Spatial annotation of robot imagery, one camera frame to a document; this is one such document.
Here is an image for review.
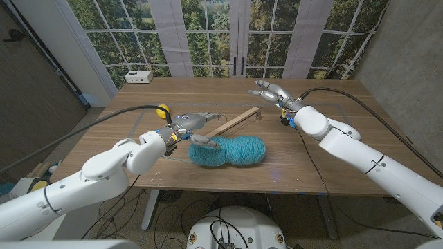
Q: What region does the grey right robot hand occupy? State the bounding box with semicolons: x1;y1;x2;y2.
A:
247;80;306;112

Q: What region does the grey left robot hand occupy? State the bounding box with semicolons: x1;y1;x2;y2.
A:
156;111;222;150

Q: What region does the wooden rod with metal hook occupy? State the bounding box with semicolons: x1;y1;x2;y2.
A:
204;106;262;138

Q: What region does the teal yarn skein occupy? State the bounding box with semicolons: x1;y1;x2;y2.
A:
161;135;267;168

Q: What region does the yellow lemon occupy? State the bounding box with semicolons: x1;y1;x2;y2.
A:
156;104;170;120

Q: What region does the white power strip box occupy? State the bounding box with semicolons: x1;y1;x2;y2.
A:
125;71;154;84

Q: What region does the round black floor fan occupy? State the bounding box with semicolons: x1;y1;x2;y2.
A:
157;190;183;204

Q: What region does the printed window backdrop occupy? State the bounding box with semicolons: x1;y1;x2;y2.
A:
67;0;390;91

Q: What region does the white table leg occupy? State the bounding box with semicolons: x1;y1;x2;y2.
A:
141;189;161;231

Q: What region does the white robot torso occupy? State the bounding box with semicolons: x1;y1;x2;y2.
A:
186;206;287;249

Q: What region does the wooden floor block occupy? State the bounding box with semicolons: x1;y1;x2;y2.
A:
26;161;52;178

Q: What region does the yellow black foot pedal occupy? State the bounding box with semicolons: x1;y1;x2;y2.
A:
28;178;50;194

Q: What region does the white floor board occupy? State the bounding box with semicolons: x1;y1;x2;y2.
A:
8;176;49;196

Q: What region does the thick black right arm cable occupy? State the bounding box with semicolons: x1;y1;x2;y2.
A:
298;86;443;179

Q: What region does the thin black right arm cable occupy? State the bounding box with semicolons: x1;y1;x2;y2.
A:
296;128;441;240

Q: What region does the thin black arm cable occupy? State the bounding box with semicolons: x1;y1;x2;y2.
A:
81;174;141;240
296;128;441;240

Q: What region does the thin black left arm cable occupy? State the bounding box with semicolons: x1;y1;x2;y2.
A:
81;174;141;240

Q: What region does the black torso cable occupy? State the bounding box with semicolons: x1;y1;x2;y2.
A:
201;207;250;249

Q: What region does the black floor cable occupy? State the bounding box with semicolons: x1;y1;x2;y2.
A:
86;190;222;249

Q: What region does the black wall hook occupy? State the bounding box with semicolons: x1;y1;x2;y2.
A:
3;28;26;43

